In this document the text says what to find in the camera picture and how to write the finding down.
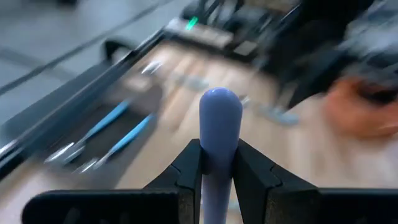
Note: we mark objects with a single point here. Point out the orange container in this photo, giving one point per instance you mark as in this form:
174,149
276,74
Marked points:
348,115

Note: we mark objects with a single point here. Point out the dark grey tray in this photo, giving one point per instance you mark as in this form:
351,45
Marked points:
37,133

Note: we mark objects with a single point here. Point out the gray translucent plastic bin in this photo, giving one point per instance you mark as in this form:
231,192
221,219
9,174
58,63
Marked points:
102,137

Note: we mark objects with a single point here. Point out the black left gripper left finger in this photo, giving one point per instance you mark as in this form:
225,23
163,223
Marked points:
124,208

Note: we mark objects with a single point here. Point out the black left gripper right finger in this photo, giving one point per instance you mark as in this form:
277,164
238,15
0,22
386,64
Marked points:
295,205

